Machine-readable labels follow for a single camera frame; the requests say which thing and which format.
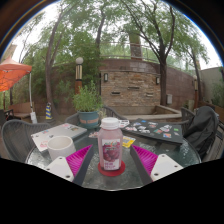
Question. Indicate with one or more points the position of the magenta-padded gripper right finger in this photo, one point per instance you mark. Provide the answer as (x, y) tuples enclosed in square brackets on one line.
[(146, 160)]

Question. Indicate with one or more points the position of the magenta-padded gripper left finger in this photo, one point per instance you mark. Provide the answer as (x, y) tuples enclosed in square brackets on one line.
[(78, 160)]

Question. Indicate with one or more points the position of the pink drink bottle white cap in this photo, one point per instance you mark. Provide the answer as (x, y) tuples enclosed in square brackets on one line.
[(110, 146)]

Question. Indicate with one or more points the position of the white cup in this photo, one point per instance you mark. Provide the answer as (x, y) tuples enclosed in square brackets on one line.
[(61, 148)]

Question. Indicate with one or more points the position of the colourful small card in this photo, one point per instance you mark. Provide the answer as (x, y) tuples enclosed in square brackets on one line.
[(93, 134)]

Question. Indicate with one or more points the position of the black laptop with stickers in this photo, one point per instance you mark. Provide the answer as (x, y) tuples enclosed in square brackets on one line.
[(156, 131)]

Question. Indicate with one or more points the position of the silver laptop with stickers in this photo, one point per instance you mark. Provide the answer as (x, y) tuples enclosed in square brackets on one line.
[(56, 131)]

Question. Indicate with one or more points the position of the white card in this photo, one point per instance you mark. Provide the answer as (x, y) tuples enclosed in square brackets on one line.
[(124, 123)]

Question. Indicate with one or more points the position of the blue yellow striped cone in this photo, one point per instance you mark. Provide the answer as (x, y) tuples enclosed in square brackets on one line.
[(48, 111)]

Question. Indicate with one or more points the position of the potted plant in teal pot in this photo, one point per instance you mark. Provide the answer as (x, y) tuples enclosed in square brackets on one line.
[(88, 100)]

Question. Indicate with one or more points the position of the white canopy pole weight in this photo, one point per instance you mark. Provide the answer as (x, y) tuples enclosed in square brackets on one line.
[(33, 117)]

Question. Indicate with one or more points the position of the black jacket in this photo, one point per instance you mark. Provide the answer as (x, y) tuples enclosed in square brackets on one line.
[(201, 130)]

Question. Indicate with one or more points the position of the dark-trunked tree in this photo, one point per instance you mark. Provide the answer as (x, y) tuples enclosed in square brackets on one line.
[(163, 86)]

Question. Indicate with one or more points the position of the leaning tree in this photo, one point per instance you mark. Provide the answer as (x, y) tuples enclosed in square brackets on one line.
[(49, 83)]

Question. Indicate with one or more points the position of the orange canopy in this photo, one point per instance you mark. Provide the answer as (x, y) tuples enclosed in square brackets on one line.
[(13, 73)]

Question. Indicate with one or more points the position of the grey wall box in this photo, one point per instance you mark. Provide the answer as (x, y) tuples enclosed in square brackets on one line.
[(169, 99)]

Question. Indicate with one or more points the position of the wall lamp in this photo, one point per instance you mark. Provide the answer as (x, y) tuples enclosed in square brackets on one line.
[(157, 80), (106, 77)]

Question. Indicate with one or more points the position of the globe lamp post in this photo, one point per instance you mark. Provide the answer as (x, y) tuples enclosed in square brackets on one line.
[(79, 76)]

